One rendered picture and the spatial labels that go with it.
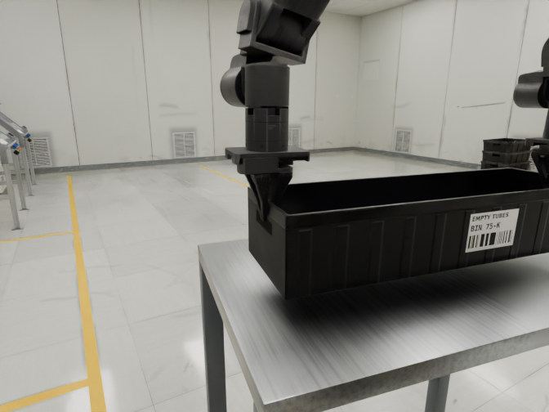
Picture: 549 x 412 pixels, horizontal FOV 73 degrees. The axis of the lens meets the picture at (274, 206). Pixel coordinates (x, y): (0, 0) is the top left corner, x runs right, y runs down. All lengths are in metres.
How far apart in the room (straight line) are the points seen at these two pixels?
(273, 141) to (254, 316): 0.24
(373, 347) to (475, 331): 0.14
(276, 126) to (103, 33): 6.72
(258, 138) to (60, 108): 6.59
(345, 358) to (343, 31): 8.84
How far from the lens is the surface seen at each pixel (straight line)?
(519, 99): 0.90
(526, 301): 0.67
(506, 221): 0.67
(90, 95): 7.03
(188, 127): 7.32
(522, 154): 6.27
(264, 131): 0.47
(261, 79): 0.47
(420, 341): 0.51
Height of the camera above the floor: 1.08
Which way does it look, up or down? 15 degrees down
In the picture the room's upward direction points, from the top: straight up
